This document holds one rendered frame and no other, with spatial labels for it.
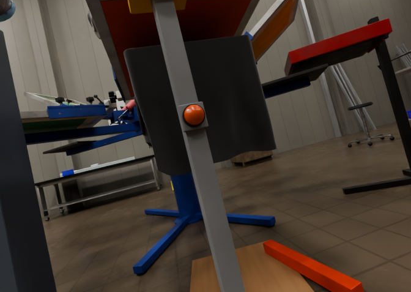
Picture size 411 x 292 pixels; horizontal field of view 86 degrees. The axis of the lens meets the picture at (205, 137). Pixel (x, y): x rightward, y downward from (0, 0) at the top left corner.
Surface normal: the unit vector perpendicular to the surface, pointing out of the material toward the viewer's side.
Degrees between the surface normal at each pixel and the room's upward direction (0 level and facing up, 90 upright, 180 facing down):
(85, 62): 90
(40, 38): 90
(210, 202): 90
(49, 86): 90
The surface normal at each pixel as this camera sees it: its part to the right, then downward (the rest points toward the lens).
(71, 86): 0.18, -0.09
